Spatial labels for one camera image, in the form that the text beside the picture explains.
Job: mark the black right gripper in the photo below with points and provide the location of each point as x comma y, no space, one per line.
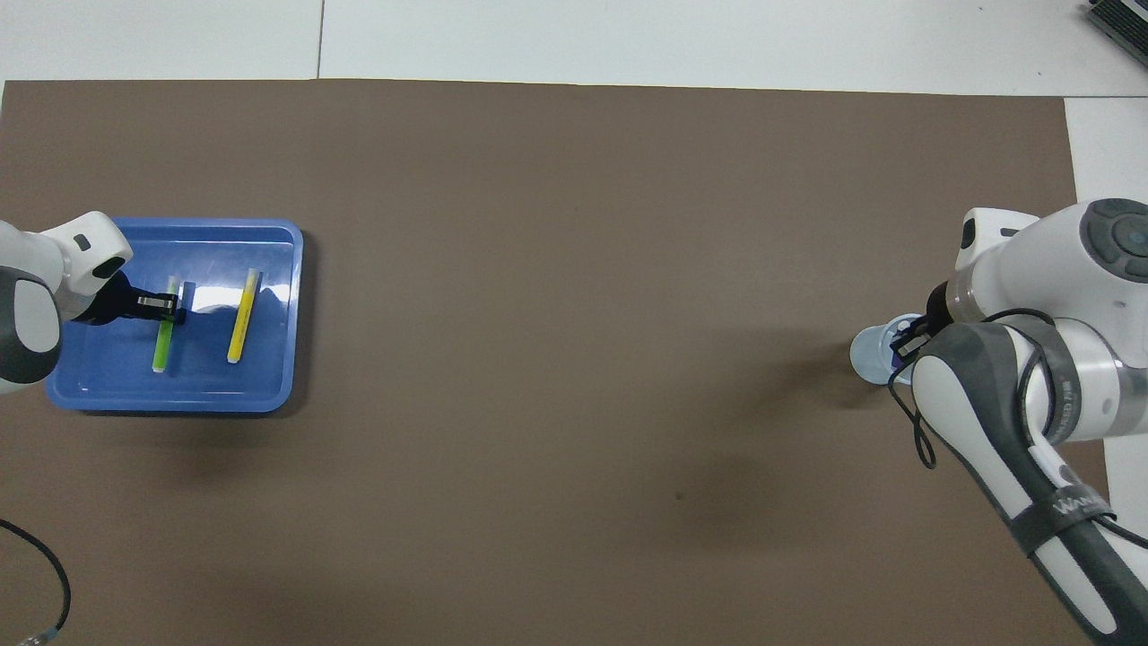
937,309

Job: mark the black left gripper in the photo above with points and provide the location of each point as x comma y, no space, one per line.
112,303

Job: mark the green highlighter pen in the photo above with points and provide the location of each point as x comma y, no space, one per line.
162,350

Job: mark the yellow highlighter pen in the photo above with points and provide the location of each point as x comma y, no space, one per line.
240,327

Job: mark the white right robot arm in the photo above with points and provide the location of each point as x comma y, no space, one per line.
1031,260

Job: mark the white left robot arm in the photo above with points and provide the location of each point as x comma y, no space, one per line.
36,314

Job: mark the blue plastic tray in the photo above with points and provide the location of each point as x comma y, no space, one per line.
206,386

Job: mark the translucent plastic cup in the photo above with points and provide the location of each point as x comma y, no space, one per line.
865,359

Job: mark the brown table mat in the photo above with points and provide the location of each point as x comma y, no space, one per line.
574,269

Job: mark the grey ribbed device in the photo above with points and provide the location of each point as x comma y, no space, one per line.
1126,20

